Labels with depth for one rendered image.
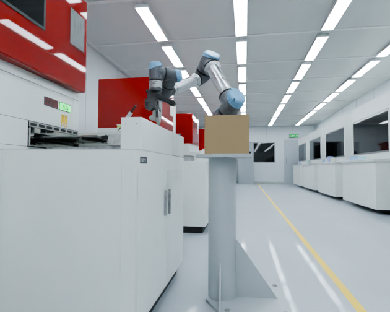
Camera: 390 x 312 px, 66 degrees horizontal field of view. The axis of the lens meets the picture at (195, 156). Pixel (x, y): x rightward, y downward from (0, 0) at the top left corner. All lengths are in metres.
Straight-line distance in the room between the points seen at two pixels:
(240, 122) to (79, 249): 1.00
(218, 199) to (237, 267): 0.41
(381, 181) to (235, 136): 4.25
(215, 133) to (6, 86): 1.02
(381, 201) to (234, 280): 4.17
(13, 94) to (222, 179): 1.11
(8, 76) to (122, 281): 1.04
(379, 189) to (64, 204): 5.00
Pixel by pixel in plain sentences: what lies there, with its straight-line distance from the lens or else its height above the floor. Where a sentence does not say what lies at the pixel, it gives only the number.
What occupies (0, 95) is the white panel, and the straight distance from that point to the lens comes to 1.59.
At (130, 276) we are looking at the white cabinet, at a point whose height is 0.31.
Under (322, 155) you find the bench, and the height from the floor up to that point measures 1.13.
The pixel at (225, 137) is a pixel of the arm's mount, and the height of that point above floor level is 0.91.
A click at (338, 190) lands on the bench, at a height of 0.22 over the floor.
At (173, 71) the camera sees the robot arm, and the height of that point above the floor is 1.29.
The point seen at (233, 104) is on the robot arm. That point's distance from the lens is 1.75.
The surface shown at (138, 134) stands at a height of 0.88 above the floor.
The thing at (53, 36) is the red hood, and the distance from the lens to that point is 1.88.
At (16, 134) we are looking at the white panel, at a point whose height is 0.90.
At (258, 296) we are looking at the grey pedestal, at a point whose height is 0.02.
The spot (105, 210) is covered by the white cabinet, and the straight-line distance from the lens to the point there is 1.30.
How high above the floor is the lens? 0.74
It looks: 2 degrees up
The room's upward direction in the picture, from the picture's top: straight up
